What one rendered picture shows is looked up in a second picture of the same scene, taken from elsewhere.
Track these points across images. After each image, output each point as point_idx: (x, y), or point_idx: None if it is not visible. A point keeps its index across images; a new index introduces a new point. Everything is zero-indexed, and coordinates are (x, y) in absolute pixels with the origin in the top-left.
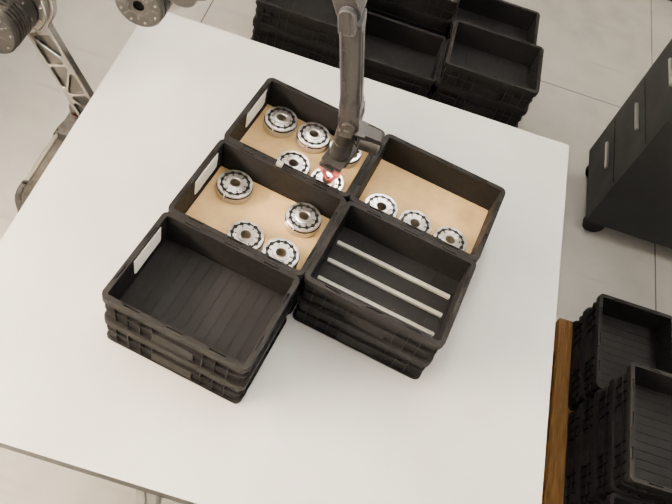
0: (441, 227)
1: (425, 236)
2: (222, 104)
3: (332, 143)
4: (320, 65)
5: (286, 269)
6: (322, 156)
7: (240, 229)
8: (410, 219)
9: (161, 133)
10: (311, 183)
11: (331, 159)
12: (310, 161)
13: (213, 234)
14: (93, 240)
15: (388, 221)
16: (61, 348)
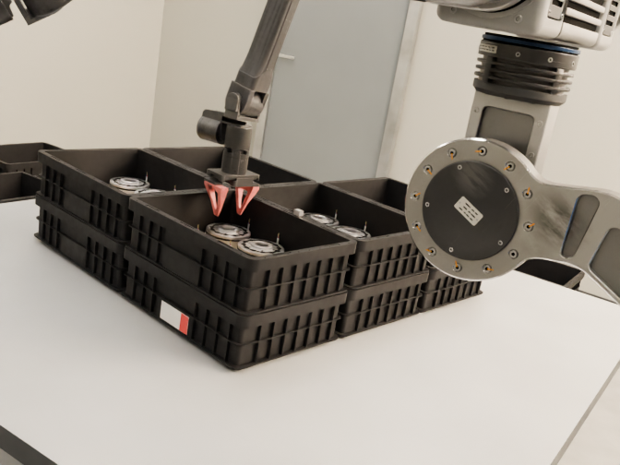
0: (127, 186)
1: (174, 162)
2: (286, 419)
3: (247, 157)
4: (18, 428)
5: (331, 186)
6: (256, 175)
7: (355, 232)
8: None
9: (408, 409)
10: (268, 200)
11: (247, 172)
12: None
13: (395, 209)
14: (503, 345)
15: (204, 173)
16: (522, 303)
